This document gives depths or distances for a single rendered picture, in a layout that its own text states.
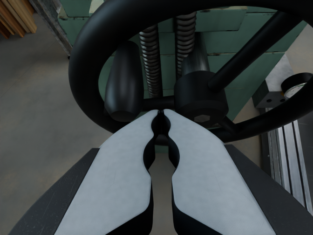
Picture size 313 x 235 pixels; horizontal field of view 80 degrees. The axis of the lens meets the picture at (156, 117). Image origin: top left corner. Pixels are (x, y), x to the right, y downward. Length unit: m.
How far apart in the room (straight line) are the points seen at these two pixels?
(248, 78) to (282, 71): 0.10
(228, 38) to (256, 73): 0.14
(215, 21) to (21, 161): 1.19
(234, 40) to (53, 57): 1.38
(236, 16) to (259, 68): 0.26
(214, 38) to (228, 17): 0.15
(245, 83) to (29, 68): 1.43
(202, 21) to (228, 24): 0.03
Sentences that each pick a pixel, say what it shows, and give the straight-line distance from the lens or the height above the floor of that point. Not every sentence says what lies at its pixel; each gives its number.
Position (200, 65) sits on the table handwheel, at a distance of 0.24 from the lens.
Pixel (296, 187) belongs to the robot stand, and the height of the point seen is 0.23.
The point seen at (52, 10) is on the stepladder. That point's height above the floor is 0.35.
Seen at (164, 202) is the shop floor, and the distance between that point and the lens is 1.00.
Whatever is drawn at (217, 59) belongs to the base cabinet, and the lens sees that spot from 0.45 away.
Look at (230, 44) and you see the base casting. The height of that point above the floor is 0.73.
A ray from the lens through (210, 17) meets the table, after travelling 0.25.
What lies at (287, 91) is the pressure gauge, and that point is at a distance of 0.50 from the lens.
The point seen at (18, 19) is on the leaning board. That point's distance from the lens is 1.87.
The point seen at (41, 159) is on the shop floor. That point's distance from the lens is 1.22.
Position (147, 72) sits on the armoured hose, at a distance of 0.27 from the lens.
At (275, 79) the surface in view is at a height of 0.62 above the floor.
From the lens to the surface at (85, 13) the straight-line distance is 0.37.
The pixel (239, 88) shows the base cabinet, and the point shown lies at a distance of 0.55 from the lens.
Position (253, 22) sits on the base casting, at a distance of 0.41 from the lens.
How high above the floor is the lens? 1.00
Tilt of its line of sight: 63 degrees down
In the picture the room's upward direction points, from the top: 2 degrees counter-clockwise
